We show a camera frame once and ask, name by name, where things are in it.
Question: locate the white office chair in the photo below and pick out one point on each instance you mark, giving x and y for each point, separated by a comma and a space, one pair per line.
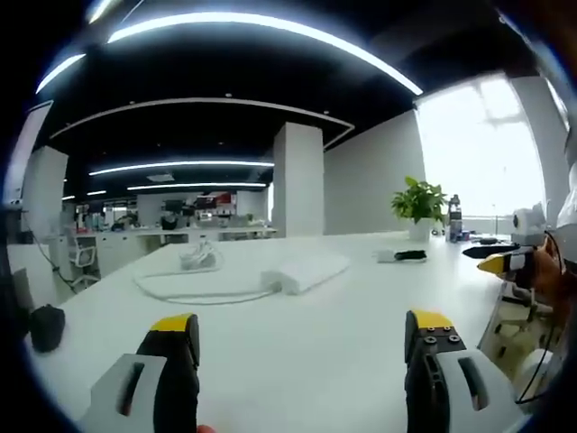
82, 257

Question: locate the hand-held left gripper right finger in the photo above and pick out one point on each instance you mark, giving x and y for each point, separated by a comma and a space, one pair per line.
426, 388

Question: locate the row of white office desks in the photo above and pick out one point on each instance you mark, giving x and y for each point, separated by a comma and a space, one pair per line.
180, 234

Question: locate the grey office chair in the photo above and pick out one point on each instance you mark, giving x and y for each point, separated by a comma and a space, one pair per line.
523, 306

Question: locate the short ceiling light strip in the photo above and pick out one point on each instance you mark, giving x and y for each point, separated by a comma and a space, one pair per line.
58, 72

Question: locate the long ceiling light strip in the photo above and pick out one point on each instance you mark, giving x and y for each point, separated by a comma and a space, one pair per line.
270, 31

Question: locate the person's left hand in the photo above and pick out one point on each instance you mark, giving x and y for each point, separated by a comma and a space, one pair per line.
208, 429

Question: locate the small white box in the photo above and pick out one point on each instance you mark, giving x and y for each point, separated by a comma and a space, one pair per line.
384, 255

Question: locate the black pouch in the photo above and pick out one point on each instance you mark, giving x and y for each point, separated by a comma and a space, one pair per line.
46, 328

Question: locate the flat black item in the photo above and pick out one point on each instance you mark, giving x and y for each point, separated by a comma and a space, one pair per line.
411, 255

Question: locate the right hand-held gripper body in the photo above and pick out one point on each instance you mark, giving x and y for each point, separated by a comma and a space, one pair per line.
527, 223

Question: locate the white power strip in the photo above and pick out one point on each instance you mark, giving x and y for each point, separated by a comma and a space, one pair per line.
311, 268

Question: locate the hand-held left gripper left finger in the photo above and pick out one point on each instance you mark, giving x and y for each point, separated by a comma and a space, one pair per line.
176, 383

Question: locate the dark water bottle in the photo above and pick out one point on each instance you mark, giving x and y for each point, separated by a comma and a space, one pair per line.
455, 221

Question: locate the white desk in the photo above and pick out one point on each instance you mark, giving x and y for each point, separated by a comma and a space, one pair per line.
293, 343

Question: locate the green potted plant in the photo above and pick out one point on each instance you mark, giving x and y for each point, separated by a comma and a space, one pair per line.
420, 203

